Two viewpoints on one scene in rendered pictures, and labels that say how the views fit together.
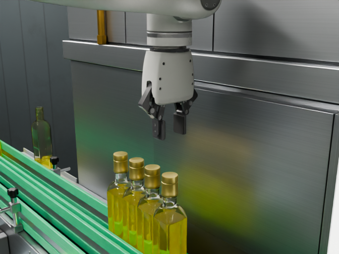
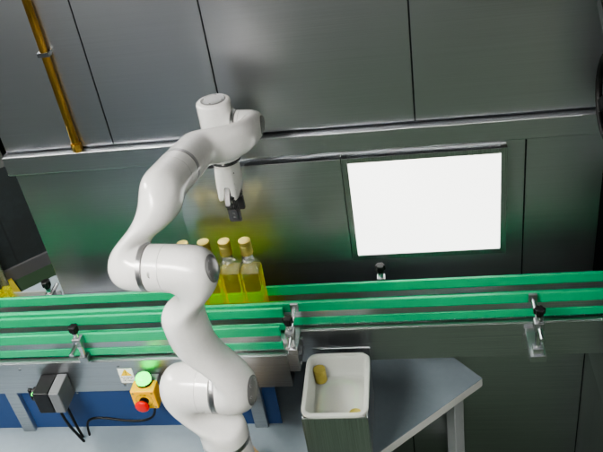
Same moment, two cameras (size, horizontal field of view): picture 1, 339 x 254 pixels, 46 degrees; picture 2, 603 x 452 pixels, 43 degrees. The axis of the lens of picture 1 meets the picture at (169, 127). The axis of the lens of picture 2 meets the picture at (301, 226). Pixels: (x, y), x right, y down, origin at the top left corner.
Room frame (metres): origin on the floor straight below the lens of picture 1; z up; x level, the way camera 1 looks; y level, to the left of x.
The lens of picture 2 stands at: (-0.68, 0.89, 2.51)
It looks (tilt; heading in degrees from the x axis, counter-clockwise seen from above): 34 degrees down; 323
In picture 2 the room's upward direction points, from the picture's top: 9 degrees counter-clockwise
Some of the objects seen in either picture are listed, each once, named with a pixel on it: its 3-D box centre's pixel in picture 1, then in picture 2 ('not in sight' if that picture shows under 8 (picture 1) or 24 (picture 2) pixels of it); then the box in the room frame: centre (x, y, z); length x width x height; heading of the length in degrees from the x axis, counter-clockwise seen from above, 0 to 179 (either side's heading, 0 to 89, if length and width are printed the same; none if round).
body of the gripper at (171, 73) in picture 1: (169, 72); (229, 173); (0.76, 0.00, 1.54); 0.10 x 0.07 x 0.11; 132
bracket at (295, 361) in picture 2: not in sight; (296, 350); (0.61, 0.00, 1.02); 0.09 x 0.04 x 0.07; 132
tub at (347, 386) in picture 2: not in sight; (337, 394); (0.45, 0.01, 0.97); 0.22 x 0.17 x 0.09; 132
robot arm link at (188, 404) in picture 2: not in sight; (203, 404); (0.54, 0.35, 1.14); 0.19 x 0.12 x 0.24; 36
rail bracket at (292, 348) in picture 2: not in sight; (291, 328); (0.60, 0.02, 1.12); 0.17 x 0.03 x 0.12; 132
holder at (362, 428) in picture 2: not in sight; (340, 398); (0.46, -0.01, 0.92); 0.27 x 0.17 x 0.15; 132
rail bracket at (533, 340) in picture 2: not in sight; (536, 334); (0.12, -0.41, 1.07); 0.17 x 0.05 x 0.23; 132
